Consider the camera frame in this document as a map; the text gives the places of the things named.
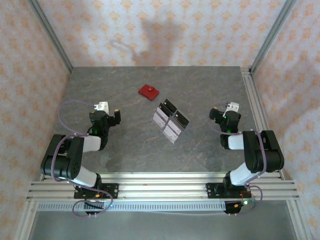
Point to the aluminium side rail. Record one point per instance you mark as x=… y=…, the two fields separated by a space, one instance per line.
x=252 y=100

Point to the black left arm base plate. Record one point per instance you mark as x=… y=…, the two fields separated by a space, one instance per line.
x=112 y=191

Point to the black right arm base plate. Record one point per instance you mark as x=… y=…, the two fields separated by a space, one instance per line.
x=212 y=191

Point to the red leather card holder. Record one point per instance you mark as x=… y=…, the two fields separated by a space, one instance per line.
x=147 y=92

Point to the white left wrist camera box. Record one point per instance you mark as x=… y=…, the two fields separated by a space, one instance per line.
x=102 y=106

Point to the black electronics board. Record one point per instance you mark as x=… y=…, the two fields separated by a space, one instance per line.
x=232 y=209

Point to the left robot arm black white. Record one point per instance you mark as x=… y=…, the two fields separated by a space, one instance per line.
x=62 y=162

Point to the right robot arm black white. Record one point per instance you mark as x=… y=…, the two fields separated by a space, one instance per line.
x=262 y=155

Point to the aluminium frame post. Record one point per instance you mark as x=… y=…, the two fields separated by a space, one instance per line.
x=53 y=40
x=271 y=35

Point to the wide aluminium mounting rail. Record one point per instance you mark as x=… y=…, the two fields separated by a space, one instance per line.
x=162 y=187

